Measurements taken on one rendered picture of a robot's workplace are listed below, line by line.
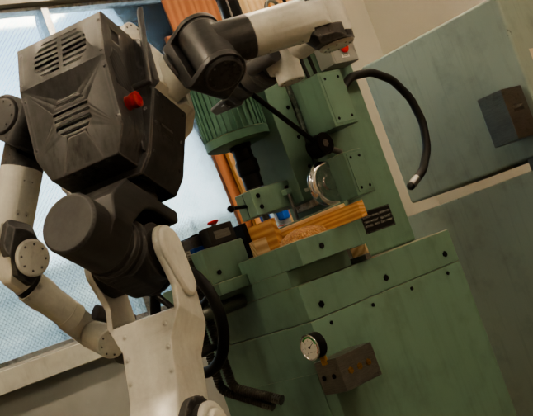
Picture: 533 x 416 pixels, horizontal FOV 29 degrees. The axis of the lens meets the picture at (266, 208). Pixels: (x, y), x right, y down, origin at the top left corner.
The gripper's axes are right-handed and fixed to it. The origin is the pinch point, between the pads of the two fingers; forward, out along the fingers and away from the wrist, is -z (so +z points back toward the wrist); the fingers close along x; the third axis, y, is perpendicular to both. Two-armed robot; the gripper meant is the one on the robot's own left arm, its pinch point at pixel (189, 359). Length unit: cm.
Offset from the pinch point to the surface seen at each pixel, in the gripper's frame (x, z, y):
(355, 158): 49, -36, 35
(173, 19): 16, -55, 223
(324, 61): 63, -29, 62
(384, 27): 46, -179, 265
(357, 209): 45, -25, 10
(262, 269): 20.1, -14.9, 15.2
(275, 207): 28, -23, 37
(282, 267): 24.9, -15.5, 9.6
